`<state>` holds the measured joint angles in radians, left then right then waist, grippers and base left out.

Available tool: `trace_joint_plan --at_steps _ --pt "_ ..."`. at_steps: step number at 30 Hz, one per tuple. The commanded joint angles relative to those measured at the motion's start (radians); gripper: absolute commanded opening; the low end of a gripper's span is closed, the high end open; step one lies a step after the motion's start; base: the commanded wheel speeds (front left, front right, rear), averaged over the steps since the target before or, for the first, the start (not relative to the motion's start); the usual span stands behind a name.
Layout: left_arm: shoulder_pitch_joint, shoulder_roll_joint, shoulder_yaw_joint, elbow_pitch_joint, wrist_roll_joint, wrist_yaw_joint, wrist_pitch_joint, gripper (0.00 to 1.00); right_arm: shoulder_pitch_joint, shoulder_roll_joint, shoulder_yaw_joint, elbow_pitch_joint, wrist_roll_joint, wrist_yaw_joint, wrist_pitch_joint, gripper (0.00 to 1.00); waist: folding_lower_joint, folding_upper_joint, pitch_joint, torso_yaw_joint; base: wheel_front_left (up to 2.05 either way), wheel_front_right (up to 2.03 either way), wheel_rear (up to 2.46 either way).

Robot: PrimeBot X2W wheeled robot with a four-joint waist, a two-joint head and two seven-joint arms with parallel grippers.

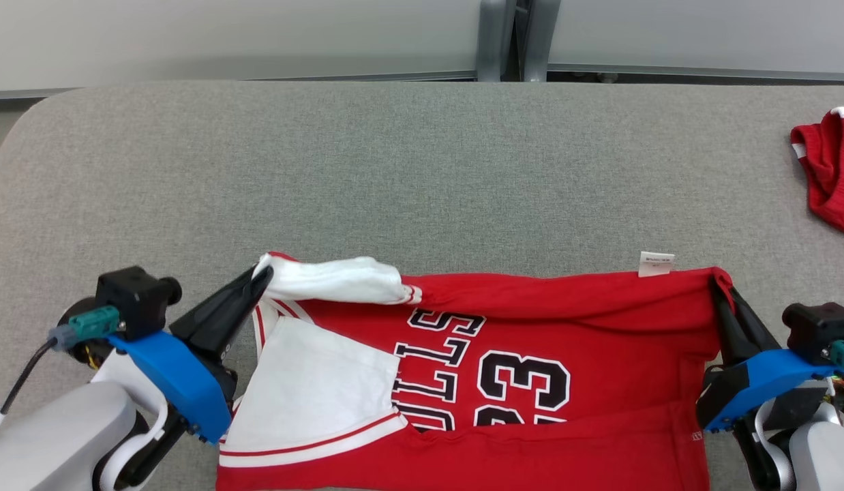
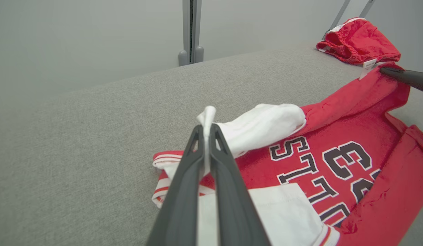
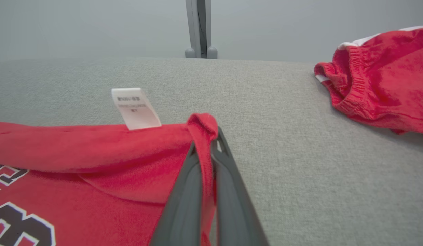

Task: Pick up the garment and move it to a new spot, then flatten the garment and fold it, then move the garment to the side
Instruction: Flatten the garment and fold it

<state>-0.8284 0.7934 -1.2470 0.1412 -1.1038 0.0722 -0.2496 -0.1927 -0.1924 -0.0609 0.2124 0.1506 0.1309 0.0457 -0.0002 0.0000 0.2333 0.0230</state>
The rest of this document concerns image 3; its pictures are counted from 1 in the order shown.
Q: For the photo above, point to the red shorts with white stripes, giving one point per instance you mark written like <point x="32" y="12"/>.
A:
<point x="385" y="78"/>

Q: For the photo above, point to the grey partition post frame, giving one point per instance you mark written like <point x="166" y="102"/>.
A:
<point x="199" y="20"/>

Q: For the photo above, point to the red and white basketball jersey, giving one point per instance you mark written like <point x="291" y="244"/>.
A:
<point x="78" y="153"/>

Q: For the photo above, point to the grey rounded post foot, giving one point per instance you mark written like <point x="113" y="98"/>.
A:
<point x="212" y="53"/>
<point x="190" y="53"/>

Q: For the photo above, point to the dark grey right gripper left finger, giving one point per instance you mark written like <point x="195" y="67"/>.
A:
<point x="180" y="212"/>

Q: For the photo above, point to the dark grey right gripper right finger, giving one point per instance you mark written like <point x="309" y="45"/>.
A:
<point x="235" y="212"/>

